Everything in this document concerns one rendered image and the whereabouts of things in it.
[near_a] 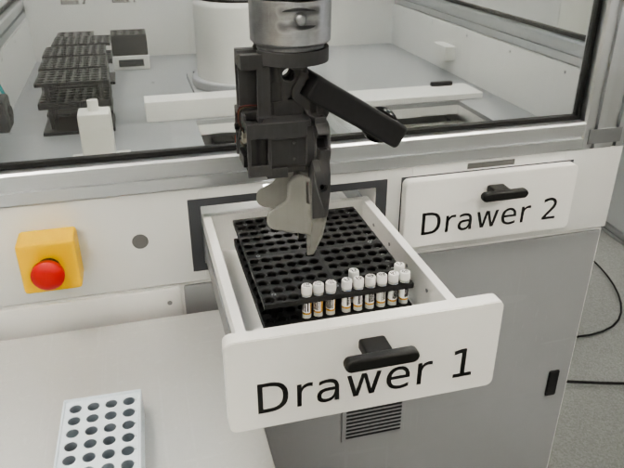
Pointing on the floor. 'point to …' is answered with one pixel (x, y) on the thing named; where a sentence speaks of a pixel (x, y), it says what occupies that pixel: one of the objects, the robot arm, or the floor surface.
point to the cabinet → (103, 307)
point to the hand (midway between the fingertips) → (311, 233)
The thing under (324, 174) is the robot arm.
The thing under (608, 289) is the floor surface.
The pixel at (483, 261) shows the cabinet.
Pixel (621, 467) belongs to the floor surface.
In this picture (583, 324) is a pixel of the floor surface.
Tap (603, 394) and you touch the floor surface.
